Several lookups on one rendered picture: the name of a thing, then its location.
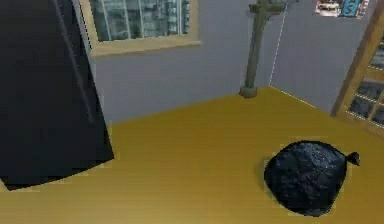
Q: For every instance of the wood framed glass window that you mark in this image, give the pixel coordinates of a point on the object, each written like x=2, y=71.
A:
x=363, y=83

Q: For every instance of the black tied rubbish bag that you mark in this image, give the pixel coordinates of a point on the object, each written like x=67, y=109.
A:
x=305, y=178

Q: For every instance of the colourful wall poster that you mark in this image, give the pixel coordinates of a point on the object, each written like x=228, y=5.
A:
x=341, y=7

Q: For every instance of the olive green floor stand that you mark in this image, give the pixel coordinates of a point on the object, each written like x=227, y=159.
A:
x=255, y=50

